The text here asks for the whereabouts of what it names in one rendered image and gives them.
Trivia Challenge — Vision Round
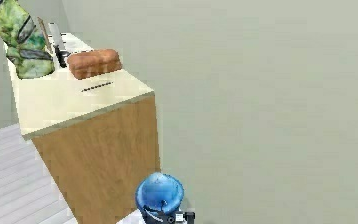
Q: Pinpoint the wooden cabinet with cream top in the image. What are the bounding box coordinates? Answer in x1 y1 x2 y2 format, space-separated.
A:
5 31 162 224

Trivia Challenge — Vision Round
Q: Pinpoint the brown bread loaf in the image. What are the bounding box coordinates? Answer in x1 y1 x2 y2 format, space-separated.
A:
66 48 123 81

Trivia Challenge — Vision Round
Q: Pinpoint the brown wooden stick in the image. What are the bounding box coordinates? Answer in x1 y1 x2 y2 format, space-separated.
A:
36 16 54 55

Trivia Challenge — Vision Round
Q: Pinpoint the green house plant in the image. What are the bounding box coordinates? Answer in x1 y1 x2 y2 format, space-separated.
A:
0 0 57 80

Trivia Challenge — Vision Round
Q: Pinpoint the grey knife with black handle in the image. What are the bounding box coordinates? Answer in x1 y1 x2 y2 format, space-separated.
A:
48 22 72 69

